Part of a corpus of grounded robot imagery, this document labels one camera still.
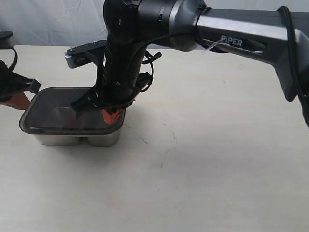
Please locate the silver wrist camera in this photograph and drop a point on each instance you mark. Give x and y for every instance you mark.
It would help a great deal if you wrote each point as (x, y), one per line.
(87, 53)
(5, 40)

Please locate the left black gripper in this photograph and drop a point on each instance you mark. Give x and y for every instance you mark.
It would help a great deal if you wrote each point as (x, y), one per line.
(13, 86)

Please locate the dark transparent box lid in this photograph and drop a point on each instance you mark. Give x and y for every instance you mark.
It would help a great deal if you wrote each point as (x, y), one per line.
(50, 113)

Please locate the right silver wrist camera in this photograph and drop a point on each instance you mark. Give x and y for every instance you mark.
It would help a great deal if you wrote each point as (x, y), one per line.
(87, 53)

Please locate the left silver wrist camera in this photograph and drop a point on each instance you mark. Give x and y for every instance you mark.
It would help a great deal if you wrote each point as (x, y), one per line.
(5, 40)

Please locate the steel two-compartment lunch box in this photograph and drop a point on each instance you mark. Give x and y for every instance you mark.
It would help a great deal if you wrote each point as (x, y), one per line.
(72, 140)

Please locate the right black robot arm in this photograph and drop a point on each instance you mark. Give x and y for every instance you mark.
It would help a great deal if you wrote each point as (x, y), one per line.
(292, 69)

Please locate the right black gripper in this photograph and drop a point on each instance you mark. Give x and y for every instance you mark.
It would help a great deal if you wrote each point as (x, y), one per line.
(118, 81)

